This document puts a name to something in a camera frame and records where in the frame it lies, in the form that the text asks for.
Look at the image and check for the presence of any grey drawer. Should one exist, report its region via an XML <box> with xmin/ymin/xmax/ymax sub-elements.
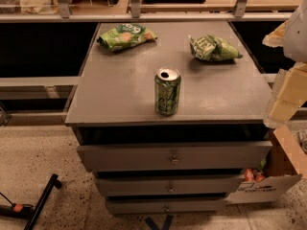
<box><xmin>77</xmin><ymin>141</ymin><xmax>272</xmax><ymax>172</ymax></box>
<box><xmin>106</xmin><ymin>198</ymin><xmax>227</xmax><ymax>215</ymax></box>
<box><xmin>95</xmin><ymin>174</ymin><xmax>243</xmax><ymax>197</ymax></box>

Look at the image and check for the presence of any green soda can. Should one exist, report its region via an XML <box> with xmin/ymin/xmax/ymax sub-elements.
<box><xmin>154</xmin><ymin>67</ymin><xmax>181</xmax><ymax>116</ymax></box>

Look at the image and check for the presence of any top grey drawer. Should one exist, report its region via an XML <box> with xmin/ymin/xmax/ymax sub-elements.
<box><xmin>77</xmin><ymin>141</ymin><xmax>272</xmax><ymax>172</ymax></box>

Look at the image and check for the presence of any grey drawer cabinet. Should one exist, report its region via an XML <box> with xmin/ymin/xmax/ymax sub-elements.
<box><xmin>66</xmin><ymin>21</ymin><xmax>271</xmax><ymax>215</ymax></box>

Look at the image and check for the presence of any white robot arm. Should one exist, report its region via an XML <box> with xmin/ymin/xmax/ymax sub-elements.
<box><xmin>262</xmin><ymin>0</ymin><xmax>307</xmax><ymax>128</ymax></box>

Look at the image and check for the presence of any green cracker snack bag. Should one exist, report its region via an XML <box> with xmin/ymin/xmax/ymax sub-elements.
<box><xmin>97</xmin><ymin>23</ymin><xmax>157</xmax><ymax>52</ymax></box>

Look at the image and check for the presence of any green jalapeno chip bag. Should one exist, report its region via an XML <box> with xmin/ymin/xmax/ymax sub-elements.
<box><xmin>189</xmin><ymin>34</ymin><xmax>242</xmax><ymax>62</ymax></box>

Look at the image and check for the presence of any middle grey drawer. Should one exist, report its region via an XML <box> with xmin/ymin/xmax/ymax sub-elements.
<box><xmin>95</xmin><ymin>174</ymin><xmax>243</xmax><ymax>197</ymax></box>

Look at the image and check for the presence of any cardboard box with snacks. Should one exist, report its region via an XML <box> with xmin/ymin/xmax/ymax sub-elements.
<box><xmin>228</xmin><ymin>126</ymin><xmax>307</xmax><ymax>204</ymax></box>

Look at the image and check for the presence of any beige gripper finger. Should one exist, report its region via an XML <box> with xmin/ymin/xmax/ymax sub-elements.
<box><xmin>262</xmin><ymin>21</ymin><xmax>288</xmax><ymax>48</ymax></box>
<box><xmin>264</xmin><ymin>62</ymin><xmax>307</xmax><ymax>128</ymax></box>

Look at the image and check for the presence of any black floor stand leg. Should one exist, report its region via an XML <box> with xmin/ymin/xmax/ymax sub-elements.
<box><xmin>0</xmin><ymin>173</ymin><xmax>62</xmax><ymax>230</ymax></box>

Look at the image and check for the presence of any metal shelf rail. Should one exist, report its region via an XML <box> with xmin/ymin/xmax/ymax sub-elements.
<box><xmin>0</xmin><ymin>0</ymin><xmax>298</xmax><ymax>23</ymax></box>

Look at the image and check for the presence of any bottom grey drawer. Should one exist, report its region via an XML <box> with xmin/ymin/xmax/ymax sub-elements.
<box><xmin>106</xmin><ymin>198</ymin><xmax>227</xmax><ymax>215</ymax></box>

